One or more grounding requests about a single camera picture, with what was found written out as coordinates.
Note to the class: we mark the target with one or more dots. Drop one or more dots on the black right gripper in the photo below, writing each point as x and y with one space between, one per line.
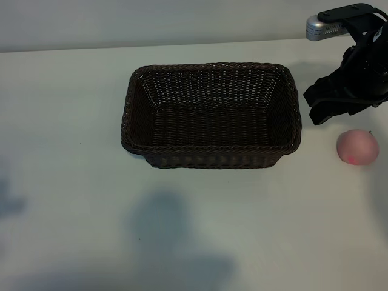
369 71

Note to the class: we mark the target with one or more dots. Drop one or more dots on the pink peach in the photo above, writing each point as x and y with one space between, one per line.
357 147

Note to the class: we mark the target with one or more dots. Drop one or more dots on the dark brown wicker basket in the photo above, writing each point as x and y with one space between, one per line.
212 127

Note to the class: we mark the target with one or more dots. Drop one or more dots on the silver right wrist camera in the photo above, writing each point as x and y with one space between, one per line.
318 28

